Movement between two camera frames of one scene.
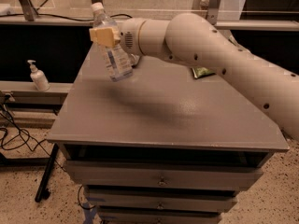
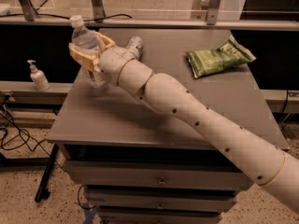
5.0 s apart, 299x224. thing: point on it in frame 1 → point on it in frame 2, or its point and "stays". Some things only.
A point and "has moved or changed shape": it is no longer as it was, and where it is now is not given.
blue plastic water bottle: (117, 57) has moved or changed shape
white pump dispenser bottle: (38, 77) stays
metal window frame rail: (32, 18) stays
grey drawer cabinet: (171, 145) stays
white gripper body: (130, 36) → (112, 63)
